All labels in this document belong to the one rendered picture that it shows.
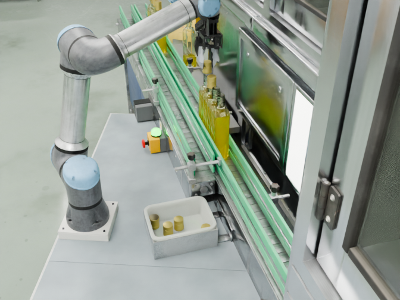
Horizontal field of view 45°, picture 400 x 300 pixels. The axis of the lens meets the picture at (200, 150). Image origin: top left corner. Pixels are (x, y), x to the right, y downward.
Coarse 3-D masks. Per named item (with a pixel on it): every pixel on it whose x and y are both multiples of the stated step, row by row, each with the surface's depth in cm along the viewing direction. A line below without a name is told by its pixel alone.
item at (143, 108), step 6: (138, 102) 229; (144, 102) 229; (150, 102) 229; (138, 108) 225; (144, 108) 226; (150, 108) 227; (138, 114) 227; (144, 114) 228; (150, 114) 229; (138, 120) 229; (144, 120) 230
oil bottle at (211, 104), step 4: (208, 104) 178; (212, 104) 176; (216, 104) 176; (208, 108) 179; (208, 112) 180; (208, 116) 181; (208, 120) 182; (208, 124) 183; (208, 128) 184; (208, 132) 185
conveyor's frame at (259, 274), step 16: (144, 16) 316; (144, 80) 239; (144, 96) 249; (160, 112) 212; (160, 128) 215; (176, 144) 192; (176, 160) 190; (224, 192) 167; (224, 208) 168; (240, 224) 154; (240, 240) 155; (240, 256) 158; (256, 256) 143; (256, 272) 145; (256, 288) 147; (272, 288) 133
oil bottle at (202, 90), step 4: (200, 88) 188; (204, 88) 186; (200, 92) 187; (204, 92) 185; (200, 96) 188; (200, 100) 189; (200, 104) 190; (200, 108) 192; (200, 112) 193; (200, 116) 194
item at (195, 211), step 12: (156, 204) 167; (168, 204) 168; (180, 204) 170; (192, 204) 171; (204, 204) 168; (168, 216) 171; (192, 216) 173; (204, 216) 169; (192, 228) 168; (204, 228) 158; (156, 240) 156
